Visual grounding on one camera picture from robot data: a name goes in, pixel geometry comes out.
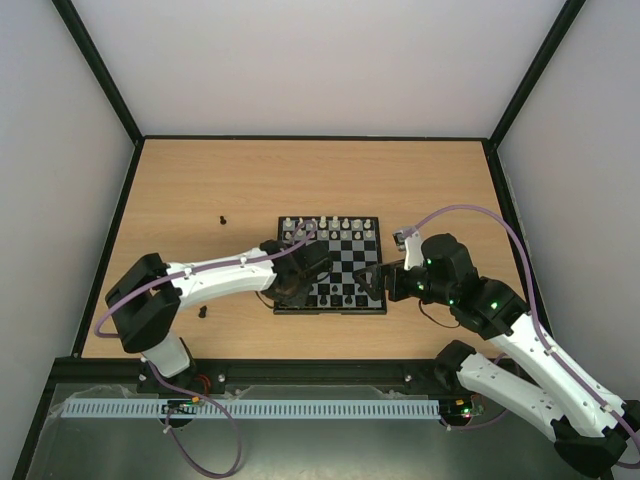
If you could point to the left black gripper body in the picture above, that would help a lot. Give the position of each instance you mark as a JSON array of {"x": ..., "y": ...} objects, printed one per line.
[{"x": 294, "y": 297}]

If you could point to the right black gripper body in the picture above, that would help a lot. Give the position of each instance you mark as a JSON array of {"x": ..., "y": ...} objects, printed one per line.
[{"x": 385, "y": 279}]

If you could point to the black folding chess board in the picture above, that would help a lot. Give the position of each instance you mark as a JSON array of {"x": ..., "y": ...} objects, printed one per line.
[{"x": 347, "y": 256}]

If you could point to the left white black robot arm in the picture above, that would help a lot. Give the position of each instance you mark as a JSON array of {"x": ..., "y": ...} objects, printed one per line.
[{"x": 145, "y": 301}]

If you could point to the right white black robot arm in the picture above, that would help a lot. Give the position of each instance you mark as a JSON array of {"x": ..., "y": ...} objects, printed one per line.
[{"x": 589, "y": 426}]

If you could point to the black aluminium frame rail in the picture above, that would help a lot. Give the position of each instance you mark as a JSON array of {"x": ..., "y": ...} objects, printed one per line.
[{"x": 214, "y": 376}]

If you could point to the light blue slotted cable duct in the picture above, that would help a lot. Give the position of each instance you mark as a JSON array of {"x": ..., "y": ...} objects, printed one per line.
[{"x": 253, "y": 409}]

